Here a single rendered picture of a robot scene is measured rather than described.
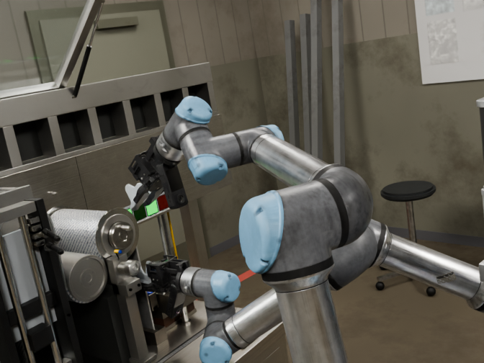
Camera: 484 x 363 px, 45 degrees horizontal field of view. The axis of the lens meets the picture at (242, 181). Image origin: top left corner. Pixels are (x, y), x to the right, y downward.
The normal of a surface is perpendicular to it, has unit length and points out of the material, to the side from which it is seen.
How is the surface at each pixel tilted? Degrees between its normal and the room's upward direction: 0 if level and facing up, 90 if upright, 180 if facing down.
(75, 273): 90
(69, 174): 90
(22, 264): 90
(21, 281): 90
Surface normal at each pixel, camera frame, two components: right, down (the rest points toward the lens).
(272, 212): 0.10, -0.60
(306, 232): 0.34, -0.07
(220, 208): 0.69, 0.04
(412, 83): -0.70, 0.26
